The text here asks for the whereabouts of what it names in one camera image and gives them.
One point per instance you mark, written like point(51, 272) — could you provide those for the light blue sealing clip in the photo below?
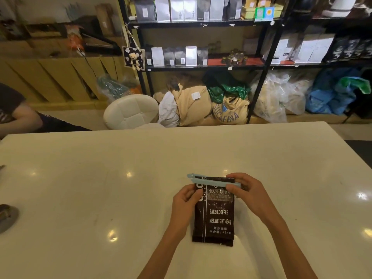
point(212, 180)

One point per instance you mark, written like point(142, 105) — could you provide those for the green plastic bag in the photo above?
point(351, 82)

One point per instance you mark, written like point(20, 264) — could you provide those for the person's left forearm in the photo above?
point(162, 255)

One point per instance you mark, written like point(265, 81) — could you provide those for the blue plastic bag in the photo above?
point(319, 100)

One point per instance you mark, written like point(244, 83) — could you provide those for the row of large standing pouches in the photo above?
point(177, 10)

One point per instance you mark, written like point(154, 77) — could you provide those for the cluster of small glass jars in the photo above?
point(234, 58)

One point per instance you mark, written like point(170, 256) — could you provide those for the green plastic sack liner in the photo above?
point(216, 94)

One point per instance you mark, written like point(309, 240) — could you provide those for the person's left hand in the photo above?
point(184, 212)

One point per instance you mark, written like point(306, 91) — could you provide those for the grey pouch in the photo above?
point(7, 217)

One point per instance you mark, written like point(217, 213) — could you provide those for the yellow-green tin box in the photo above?
point(248, 13)

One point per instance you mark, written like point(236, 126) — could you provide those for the kraft paper bag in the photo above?
point(264, 2)
point(250, 2)

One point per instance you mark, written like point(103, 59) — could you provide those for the white paper bag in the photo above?
point(322, 49)
point(305, 50)
point(282, 50)

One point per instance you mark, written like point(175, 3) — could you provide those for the clear bag with teal contents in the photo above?
point(112, 88)

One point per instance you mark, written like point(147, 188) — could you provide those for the printed burlap sack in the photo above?
point(232, 111)

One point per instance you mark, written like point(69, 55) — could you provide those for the white electric kettle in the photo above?
point(343, 2)

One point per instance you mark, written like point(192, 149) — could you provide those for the row of small standing pouches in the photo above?
point(191, 55)

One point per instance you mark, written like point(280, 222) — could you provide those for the black metal shelf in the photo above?
point(189, 24)
point(305, 66)

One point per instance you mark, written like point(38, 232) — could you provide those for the orange snack packet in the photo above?
point(75, 40)

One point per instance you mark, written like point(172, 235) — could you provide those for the green and blue sign card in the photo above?
point(264, 14)

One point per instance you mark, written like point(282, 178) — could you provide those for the white cloth sack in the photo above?
point(168, 108)

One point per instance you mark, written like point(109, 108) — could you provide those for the black heat sealer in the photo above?
point(101, 50)

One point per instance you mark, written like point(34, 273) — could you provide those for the black tote bag with bear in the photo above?
point(132, 59)

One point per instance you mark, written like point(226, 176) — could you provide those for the person's right hand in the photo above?
point(258, 200)

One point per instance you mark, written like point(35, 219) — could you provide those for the red shelf liner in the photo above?
point(257, 61)

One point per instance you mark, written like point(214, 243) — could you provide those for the clear plastic bag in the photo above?
point(296, 98)
point(270, 103)

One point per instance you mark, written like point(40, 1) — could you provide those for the row of black printed bags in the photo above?
point(345, 49)

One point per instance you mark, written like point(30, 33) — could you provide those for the black coffee bag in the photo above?
point(215, 226)

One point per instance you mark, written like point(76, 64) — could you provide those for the yellow wooden panel bar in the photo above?
point(52, 78)

